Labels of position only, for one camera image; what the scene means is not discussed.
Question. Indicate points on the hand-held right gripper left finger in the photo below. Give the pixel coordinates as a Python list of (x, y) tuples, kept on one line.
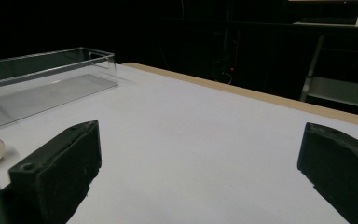
[(59, 174)]

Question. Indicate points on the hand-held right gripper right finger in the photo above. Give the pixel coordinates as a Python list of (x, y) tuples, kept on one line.
[(341, 168)]

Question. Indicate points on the clear plastic box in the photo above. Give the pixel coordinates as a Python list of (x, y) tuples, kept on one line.
[(43, 84)]

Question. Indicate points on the metal shelf rack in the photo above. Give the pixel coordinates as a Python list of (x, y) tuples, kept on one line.
[(338, 84)]

